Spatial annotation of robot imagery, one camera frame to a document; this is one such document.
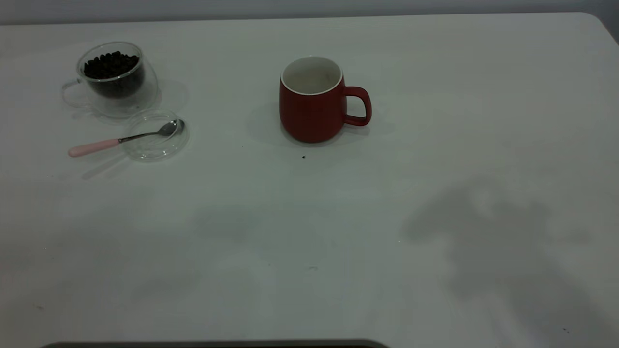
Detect red ceramic mug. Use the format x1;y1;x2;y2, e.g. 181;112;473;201
279;56;372;144

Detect pink-handled metal spoon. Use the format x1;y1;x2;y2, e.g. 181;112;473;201
68;119;185;158

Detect dark coffee beans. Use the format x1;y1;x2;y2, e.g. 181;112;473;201
84;51;146;99

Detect small clear glass dish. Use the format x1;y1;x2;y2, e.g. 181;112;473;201
123;109;190;162

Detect clear double-wall glass cup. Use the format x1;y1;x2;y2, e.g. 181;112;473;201
61;41;159;119

